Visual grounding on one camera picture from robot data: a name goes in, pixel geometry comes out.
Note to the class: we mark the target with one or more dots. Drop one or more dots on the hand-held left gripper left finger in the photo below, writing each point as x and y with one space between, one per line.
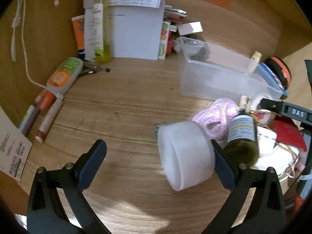
93 162

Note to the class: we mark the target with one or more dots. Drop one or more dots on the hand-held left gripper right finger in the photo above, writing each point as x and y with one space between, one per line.
221 168

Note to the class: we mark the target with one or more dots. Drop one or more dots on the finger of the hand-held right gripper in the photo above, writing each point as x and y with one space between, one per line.
271 106

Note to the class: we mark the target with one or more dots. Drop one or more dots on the small translucent jar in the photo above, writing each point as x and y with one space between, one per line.
262 98

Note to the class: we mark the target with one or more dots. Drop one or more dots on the small white tag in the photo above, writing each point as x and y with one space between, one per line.
245 101

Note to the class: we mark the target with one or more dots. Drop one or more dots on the dark green glass bottle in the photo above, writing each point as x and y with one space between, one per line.
242 136

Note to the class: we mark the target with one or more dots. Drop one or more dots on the white cylindrical container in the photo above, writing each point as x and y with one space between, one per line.
185 151

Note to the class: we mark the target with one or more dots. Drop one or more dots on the clear plastic box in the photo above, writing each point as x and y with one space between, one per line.
219 78

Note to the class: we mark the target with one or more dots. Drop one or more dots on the wooden desktop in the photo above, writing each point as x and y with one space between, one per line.
121 102

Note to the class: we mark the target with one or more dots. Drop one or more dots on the person's right hand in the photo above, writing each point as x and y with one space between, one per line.
301 167

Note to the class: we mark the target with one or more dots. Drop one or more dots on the blue pencil case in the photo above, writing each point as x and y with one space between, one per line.
273 78

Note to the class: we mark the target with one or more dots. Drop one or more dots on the black orange case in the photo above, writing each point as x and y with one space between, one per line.
280 69

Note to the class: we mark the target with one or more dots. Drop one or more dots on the cream tube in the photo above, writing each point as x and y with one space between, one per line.
254 62

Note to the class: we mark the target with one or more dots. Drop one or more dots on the white lip balm stick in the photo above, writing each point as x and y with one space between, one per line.
48 121

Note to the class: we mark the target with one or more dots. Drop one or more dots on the purple pen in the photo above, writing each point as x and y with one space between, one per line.
31 121

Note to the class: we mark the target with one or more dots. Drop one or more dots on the orange marker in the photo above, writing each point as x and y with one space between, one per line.
46 100

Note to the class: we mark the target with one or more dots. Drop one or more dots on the green pen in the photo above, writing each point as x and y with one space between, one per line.
25 118

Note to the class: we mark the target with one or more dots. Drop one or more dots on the white printed card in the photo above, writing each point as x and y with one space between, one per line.
12 146

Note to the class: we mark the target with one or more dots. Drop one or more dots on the orange green glue bottle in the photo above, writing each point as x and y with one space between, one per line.
64 74

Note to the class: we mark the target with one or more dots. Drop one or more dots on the clear plastic cup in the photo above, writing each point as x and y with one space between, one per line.
192 47

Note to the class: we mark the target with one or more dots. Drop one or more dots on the small white box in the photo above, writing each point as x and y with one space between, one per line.
190 28

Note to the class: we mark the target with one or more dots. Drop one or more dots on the fruit print box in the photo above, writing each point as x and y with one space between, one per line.
164 39

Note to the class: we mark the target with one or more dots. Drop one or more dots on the stack of booklets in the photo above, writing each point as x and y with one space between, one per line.
174 13

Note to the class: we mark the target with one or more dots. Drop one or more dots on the white file holder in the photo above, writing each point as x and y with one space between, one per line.
136 31

